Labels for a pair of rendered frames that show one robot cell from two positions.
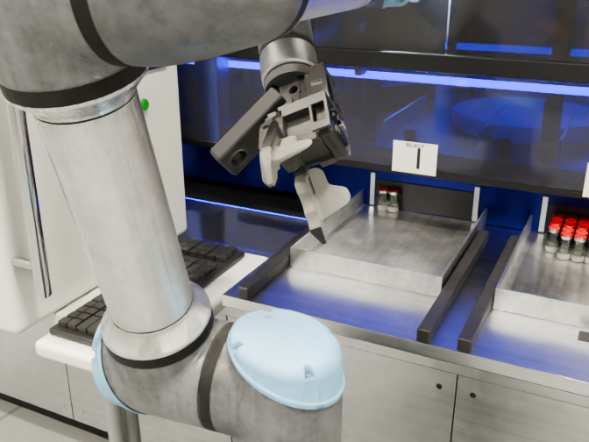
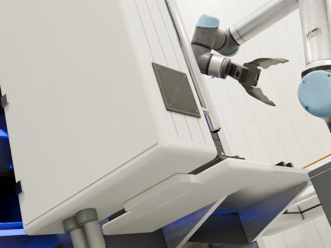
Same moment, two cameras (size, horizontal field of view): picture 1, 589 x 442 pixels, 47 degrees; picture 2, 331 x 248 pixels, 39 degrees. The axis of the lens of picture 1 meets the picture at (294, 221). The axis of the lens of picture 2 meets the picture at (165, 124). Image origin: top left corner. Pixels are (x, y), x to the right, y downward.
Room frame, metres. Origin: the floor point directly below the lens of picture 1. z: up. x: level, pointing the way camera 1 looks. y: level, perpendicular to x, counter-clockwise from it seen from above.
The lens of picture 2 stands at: (0.86, 1.42, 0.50)
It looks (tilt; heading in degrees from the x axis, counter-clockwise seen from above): 23 degrees up; 280
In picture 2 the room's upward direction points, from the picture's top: 17 degrees counter-clockwise
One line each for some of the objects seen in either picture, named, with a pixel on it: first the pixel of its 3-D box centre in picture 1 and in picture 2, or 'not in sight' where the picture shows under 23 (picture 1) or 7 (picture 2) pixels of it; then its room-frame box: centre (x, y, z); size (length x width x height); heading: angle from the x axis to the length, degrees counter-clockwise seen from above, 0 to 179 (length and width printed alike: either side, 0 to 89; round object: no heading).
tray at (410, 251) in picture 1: (395, 234); not in sight; (1.15, -0.18, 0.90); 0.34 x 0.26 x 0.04; 154
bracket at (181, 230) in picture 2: not in sight; (203, 216); (1.11, -0.08, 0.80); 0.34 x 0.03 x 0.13; 154
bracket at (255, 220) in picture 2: not in sight; (278, 213); (0.89, -0.53, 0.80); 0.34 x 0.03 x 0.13; 154
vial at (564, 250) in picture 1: (564, 245); not in sight; (1.08, -0.47, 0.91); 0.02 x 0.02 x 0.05
